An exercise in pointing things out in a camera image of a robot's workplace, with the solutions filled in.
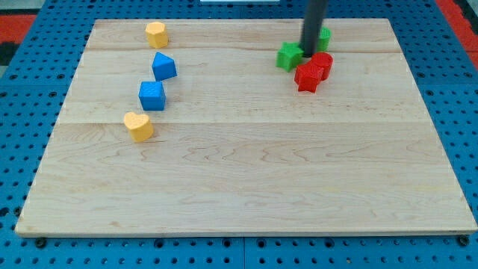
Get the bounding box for green circle block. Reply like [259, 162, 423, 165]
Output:
[317, 26, 332, 52]

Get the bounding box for red star block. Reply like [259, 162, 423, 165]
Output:
[294, 63, 324, 93]

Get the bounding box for green star block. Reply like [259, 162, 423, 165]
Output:
[276, 42, 303, 72]

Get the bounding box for red circle block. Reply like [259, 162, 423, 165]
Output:
[311, 52, 333, 81]

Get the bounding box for light wooden board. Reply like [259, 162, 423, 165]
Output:
[16, 19, 477, 238]

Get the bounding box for blue cube block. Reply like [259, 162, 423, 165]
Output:
[138, 81, 166, 111]

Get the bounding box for yellow heart block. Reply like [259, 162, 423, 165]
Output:
[123, 112, 154, 143]

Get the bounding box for blue triangle block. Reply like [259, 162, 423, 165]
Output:
[152, 52, 177, 81]

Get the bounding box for yellow hexagon block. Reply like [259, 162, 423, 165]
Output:
[145, 22, 169, 49]

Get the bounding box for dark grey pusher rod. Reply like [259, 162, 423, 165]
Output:
[299, 0, 329, 58]

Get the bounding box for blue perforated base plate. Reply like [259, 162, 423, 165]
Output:
[1, 0, 477, 268]

